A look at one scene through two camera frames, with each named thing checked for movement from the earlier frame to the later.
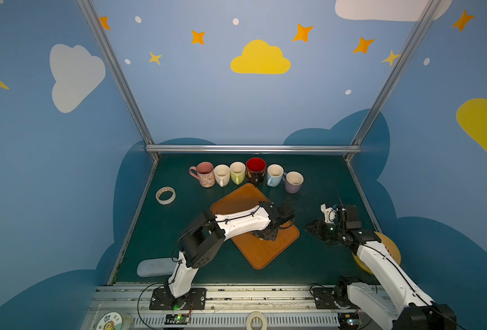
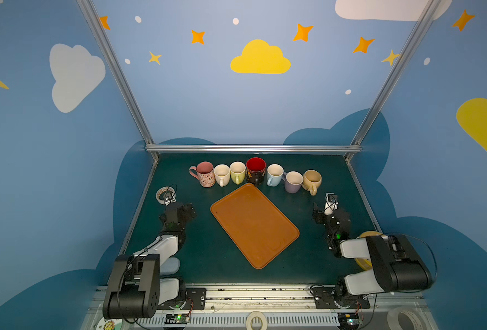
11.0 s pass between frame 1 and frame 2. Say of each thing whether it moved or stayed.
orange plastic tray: stayed
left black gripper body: moved
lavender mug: stayed
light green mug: stayed
